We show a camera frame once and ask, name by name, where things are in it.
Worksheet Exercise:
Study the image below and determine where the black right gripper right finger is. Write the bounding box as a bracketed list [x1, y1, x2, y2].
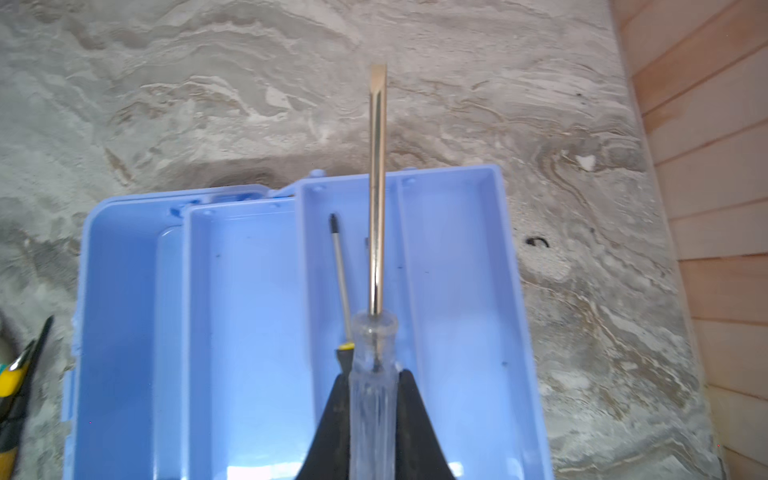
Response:
[395, 370, 454, 480]

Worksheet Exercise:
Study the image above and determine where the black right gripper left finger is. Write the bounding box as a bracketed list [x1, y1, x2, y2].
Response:
[296, 374, 350, 480]

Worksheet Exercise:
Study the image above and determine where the clear handled tester screwdriver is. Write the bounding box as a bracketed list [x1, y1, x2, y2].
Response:
[349, 64, 398, 479]

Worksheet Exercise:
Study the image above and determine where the black yellow small screwdriver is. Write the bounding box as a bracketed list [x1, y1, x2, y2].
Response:
[329, 213, 355, 376]

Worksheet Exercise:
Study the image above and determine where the white and blue tool box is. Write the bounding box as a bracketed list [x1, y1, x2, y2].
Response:
[62, 165, 553, 479]

